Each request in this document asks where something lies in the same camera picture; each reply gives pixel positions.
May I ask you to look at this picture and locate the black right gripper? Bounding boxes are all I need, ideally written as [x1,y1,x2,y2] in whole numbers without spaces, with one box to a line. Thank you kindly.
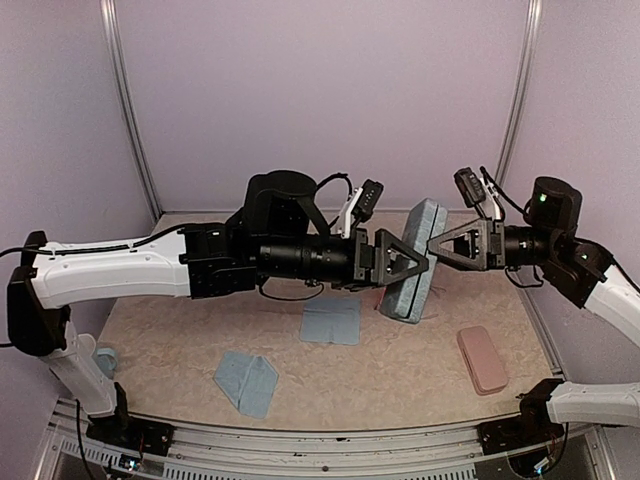
[420,216,560,271]

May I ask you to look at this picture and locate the grey-blue glasses case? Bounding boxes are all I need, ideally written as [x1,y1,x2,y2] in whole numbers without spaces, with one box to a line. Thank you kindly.
[378,197,449,324]

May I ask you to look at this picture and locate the square light blue cloth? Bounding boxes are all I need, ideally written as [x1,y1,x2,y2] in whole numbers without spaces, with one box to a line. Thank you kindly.
[299,297,361,346]

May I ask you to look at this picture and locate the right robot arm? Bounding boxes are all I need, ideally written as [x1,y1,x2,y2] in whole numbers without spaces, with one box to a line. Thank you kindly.
[428,169,639,444]

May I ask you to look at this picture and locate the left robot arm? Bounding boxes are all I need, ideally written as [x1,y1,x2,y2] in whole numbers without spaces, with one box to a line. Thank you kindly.
[6,170,429,445]

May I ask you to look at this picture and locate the red lens pink sunglasses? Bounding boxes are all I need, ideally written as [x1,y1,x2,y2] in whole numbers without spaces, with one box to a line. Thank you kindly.
[374,285,447,319]

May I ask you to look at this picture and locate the pink glasses case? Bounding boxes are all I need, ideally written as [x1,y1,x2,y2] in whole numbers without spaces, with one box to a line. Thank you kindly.
[456,326,509,396]

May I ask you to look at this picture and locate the folded light blue cloth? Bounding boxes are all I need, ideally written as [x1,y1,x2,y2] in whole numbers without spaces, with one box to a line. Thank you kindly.
[213,351,279,419]

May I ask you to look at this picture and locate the light blue mug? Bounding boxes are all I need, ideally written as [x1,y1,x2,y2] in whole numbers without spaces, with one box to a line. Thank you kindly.
[93,347,118,379]

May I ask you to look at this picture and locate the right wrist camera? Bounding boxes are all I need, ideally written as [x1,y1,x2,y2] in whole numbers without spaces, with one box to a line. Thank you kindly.
[453,167,505,221]

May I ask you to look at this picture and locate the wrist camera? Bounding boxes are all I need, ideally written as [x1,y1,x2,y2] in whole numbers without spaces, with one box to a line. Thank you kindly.
[453,167,505,221]
[331,179,384,239]

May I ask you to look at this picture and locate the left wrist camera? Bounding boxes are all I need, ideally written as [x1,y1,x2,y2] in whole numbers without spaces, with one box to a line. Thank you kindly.
[331,179,384,239]

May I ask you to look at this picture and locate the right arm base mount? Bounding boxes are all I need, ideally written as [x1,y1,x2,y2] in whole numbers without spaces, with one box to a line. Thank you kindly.
[477,378,566,455]

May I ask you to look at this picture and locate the front aluminium rail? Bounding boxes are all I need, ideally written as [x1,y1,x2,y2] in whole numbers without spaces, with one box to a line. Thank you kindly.
[47,397,609,480]

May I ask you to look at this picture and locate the right aluminium corner post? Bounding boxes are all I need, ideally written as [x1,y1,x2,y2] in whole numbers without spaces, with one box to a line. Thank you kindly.
[495,0,543,186]

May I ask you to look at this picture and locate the aluminium corner post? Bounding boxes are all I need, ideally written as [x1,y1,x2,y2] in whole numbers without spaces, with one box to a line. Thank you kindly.
[100,0,163,222]
[495,0,543,186]

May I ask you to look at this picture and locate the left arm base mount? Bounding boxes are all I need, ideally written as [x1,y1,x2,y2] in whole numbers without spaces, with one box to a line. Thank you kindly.
[86,382,175,457]

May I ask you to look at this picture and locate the left aluminium corner post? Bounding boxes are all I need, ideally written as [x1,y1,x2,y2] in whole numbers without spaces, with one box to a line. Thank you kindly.
[100,0,163,222]

